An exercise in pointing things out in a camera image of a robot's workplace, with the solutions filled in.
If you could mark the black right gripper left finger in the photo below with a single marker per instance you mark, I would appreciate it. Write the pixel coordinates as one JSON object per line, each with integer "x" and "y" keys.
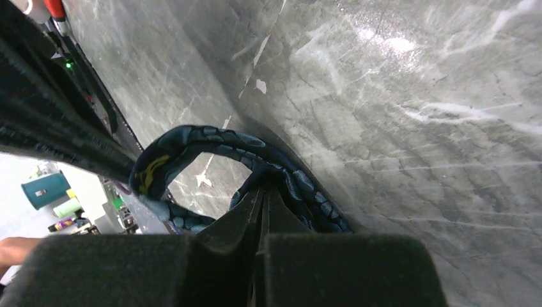
{"x": 212, "y": 268}

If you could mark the teal bin in background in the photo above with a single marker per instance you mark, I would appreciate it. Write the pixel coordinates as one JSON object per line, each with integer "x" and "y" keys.
{"x": 46, "y": 189}

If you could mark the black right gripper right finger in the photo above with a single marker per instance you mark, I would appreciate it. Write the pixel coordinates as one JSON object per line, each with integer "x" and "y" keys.
{"x": 296, "y": 267}

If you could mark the dark blue patterned tie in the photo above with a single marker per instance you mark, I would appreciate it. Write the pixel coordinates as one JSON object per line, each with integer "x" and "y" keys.
{"x": 162, "y": 161}

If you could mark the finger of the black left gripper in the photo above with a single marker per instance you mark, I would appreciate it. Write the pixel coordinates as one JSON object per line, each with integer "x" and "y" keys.
{"x": 43, "y": 114}

